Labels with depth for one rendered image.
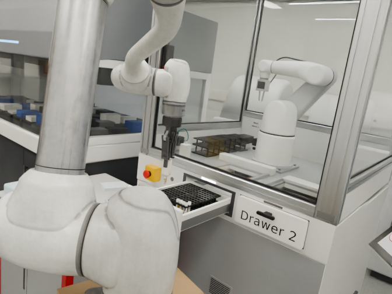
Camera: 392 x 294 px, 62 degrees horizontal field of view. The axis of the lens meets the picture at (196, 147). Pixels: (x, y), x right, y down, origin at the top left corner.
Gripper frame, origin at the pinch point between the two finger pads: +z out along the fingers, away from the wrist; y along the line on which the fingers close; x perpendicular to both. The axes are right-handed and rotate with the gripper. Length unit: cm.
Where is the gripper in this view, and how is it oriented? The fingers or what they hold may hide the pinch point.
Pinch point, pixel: (167, 166)
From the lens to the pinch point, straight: 131.7
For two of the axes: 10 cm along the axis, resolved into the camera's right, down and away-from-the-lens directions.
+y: 2.8, -1.7, 9.4
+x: -9.5, -1.8, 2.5
